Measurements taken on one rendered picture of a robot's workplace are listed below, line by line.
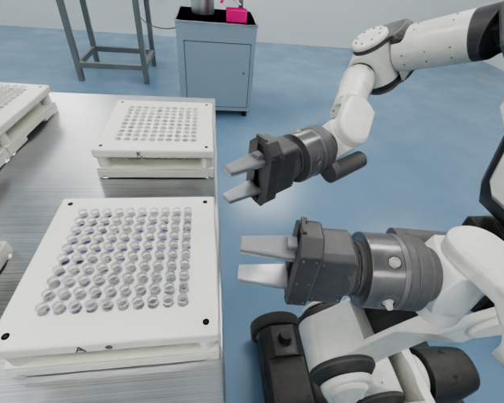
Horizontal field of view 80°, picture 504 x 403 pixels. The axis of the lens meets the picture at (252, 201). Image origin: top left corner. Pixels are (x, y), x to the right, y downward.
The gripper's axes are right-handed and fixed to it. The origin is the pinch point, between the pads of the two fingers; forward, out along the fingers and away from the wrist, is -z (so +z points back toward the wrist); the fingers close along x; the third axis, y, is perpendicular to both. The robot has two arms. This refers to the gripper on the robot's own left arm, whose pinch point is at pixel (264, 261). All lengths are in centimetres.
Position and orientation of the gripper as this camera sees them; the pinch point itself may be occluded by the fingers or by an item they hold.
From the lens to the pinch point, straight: 36.2
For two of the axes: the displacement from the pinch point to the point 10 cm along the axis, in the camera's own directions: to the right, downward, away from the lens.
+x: -0.8, 7.5, 6.6
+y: 0.3, -6.6, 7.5
